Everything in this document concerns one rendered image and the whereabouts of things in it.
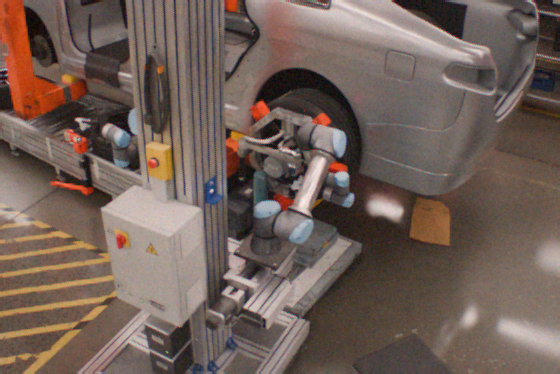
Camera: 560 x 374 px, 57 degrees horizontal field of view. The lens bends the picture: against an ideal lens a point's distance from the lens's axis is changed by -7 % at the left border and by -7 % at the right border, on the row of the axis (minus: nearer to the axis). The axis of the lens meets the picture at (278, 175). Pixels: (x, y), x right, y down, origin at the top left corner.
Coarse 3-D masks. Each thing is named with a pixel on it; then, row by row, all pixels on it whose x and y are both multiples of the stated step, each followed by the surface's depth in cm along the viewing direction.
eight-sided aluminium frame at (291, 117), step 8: (272, 112) 314; (280, 112) 312; (288, 112) 313; (264, 120) 321; (288, 120) 310; (296, 120) 307; (304, 120) 304; (312, 120) 307; (256, 128) 326; (256, 136) 333; (256, 152) 339; (256, 160) 339; (256, 168) 340; (272, 184) 339; (280, 184) 341; (280, 192) 337; (296, 192) 336
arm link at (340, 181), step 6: (330, 174) 281; (336, 174) 278; (342, 174) 277; (330, 180) 279; (336, 180) 276; (342, 180) 275; (348, 180) 277; (330, 186) 281; (336, 186) 278; (342, 186) 277; (348, 186) 280; (336, 192) 281; (342, 192) 279; (348, 192) 282
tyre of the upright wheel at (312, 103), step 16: (288, 96) 321; (304, 96) 319; (320, 96) 320; (304, 112) 312; (320, 112) 308; (336, 112) 315; (336, 128) 308; (352, 128) 320; (352, 144) 318; (336, 160) 313; (352, 160) 321
